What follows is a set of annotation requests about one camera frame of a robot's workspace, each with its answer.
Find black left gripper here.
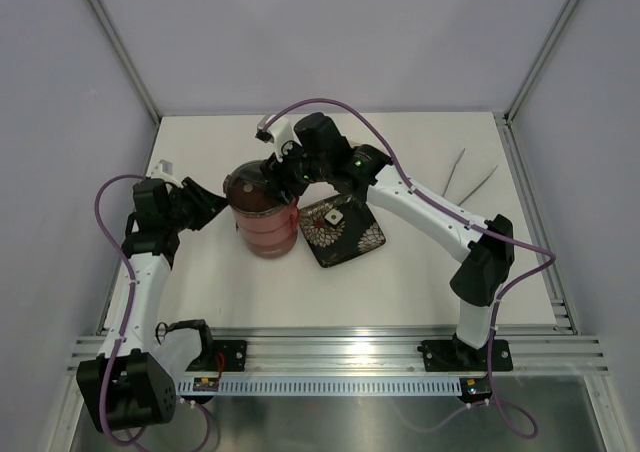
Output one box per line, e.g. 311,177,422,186
165,177,229,232

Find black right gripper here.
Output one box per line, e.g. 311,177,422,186
260,135,331,207

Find grey transparent lid red handles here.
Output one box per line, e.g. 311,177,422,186
223,160,285,217

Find pink bowl with handles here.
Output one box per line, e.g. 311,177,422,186
236,221,297,248

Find dark pink bowl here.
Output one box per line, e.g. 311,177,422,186
245,236,297,259

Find metal food tongs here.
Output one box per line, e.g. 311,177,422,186
442,148,499,206

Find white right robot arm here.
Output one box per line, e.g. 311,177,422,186
256,112,515,368

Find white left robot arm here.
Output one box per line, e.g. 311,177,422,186
76,160,228,445

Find white sushi cube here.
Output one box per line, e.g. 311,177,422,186
324,209,343,226

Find black floral square plate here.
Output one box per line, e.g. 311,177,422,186
299,195,386,268

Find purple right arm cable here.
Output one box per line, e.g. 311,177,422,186
257,99,557,441

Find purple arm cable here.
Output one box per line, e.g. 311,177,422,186
257,99,557,441
94,174,216,447

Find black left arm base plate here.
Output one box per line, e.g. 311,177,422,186
186,340,248,373

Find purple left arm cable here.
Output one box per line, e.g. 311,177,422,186
94,174,216,447

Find left aluminium post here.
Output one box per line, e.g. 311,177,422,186
86,0,162,127

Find aluminium post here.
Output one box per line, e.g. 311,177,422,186
503,0,583,126
86,0,162,127

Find slotted white cable duct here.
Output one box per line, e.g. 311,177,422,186
176,376,462,397

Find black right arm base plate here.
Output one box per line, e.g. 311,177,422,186
417,338,514,372

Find aluminium front rail frame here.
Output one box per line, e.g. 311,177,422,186
66,325,611,377

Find right aluminium post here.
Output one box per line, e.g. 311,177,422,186
503,0,583,126

